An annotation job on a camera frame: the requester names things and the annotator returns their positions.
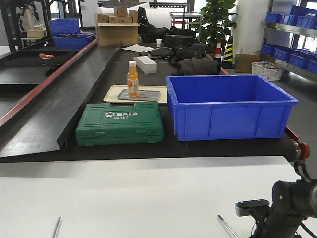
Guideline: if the beige plastic tray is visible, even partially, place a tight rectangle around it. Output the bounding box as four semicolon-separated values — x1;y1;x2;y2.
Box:
103;85;168;105

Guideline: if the green black screwdriver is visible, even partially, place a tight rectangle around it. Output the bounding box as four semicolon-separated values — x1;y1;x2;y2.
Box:
52;216;61;238
217;214;238;238

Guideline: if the black yellow striped bollard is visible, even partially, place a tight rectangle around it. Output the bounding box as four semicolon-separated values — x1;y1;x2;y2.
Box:
222;36;234;69

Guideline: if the black bag on conveyor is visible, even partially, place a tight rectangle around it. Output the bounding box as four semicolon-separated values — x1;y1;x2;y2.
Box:
168;43;208;66

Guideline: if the small grey metal tray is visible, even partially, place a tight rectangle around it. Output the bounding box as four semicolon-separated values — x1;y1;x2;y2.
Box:
118;89;161;102

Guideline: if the dark grey folded cloth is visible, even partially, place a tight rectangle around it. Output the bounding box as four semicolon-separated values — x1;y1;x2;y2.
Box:
172;57;221;76

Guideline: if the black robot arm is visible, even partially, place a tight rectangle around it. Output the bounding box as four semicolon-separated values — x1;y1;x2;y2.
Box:
235;160;317;238

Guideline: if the orange juice bottle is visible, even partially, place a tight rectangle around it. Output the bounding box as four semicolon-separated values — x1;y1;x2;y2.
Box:
127;61;139;97

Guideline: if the white paper cup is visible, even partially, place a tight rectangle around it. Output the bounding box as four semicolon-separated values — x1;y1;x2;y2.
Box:
156;38;162;48

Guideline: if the green SATA tool case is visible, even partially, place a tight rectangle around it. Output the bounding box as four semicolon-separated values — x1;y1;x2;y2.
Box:
75;102;164;146

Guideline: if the metal shelf rack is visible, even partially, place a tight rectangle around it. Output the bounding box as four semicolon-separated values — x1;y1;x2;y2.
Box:
256;0;317;82

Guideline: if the white woven basket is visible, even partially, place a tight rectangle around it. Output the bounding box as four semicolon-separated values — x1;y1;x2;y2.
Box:
252;61;284;81

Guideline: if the blue crate on left conveyor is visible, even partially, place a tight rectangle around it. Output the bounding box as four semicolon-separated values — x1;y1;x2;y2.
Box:
53;34;95;50

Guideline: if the large blue plastic bin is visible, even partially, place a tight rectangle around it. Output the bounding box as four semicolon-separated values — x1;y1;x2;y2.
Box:
166;74;298;141

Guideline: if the green potted plant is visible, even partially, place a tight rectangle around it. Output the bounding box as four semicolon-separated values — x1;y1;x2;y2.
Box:
192;0;237;51

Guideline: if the white rectangular box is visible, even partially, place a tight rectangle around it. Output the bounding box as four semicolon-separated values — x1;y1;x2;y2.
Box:
133;56;157;74

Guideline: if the large open cardboard box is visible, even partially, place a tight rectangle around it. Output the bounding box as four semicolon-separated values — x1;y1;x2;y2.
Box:
96;23;139;46

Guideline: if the orange white traffic cone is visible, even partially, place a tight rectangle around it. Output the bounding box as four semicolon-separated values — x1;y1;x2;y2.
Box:
214;39;222;63

